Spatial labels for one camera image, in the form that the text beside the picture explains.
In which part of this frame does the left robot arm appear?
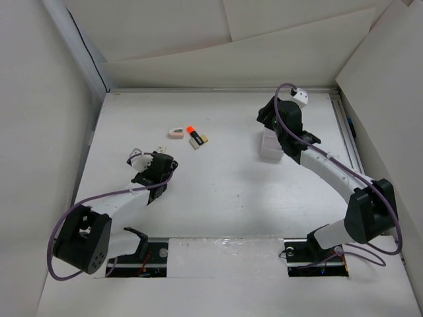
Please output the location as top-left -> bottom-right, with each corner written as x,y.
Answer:
46,151 -> 178,281

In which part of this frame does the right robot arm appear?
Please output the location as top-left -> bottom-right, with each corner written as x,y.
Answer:
257,96 -> 403,260

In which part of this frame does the white small eraser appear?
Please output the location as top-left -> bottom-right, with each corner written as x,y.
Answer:
157,146 -> 167,154

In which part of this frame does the pink white eraser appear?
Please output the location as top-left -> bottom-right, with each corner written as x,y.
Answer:
168,128 -> 184,139

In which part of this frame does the white divided paper container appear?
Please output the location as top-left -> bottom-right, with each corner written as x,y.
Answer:
260,127 -> 284,161

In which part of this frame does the orange highlighter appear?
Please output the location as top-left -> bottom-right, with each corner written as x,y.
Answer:
186,126 -> 204,146

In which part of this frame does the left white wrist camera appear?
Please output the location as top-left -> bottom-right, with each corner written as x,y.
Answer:
126,148 -> 155,172

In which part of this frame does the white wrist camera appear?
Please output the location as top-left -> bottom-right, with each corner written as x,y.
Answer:
290,87 -> 309,108
126,148 -> 155,172

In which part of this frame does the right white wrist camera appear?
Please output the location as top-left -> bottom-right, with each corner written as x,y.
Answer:
290,87 -> 309,108

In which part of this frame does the aluminium frame rail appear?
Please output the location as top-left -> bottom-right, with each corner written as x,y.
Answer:
329,89 -> 364,174

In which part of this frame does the blue object on rail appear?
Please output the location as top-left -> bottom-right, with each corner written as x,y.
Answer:
347,117 -> 357,139

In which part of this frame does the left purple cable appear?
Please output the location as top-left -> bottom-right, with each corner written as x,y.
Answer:
46,151 -> 176,282

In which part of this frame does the purple cable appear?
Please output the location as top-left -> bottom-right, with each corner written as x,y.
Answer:
274,82 -> 401,267
46,151 -> 176,282

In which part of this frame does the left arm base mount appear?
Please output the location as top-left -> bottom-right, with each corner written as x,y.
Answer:
105,227 -> 169,278

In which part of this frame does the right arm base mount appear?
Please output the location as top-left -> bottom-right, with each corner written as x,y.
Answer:
279,234 -> 349,277

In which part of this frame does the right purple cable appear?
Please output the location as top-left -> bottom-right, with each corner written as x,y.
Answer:
274,82 -> 401,267

